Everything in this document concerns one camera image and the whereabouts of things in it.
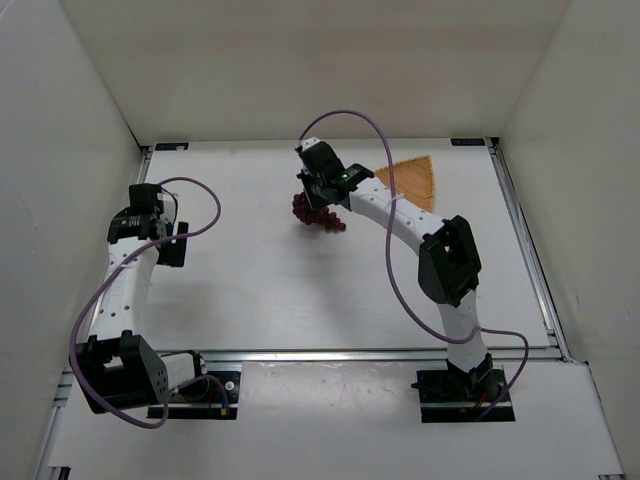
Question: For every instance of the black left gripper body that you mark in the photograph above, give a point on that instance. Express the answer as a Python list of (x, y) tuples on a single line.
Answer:
[(176, 243)]

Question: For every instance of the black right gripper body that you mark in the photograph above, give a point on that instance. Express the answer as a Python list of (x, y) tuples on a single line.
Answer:
[(310, 191)]

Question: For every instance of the red fake grape bunch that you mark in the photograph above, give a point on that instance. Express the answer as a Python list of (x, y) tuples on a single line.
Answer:
[(323, 217)]

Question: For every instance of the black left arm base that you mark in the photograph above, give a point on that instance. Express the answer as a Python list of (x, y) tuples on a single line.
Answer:
[(203, 400)]

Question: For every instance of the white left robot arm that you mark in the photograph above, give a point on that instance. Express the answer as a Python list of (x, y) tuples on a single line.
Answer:
[(116, 360)]

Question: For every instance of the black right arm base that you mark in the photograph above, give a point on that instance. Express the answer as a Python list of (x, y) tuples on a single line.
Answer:
[(443, 399)]

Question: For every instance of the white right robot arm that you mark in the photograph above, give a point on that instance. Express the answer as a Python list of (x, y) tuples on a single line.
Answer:
[(448, 266)]

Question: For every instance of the woven triangular fruit bowl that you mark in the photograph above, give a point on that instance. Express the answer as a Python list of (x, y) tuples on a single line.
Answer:
[(414, 178)]

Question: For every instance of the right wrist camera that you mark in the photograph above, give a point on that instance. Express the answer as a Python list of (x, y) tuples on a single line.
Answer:
[(315, 154)]

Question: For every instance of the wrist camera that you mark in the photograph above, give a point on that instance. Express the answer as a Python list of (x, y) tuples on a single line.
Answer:
[(146, 198), (315, 154)]

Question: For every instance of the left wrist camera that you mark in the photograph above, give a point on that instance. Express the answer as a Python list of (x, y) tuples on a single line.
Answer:
[(146, 198)]

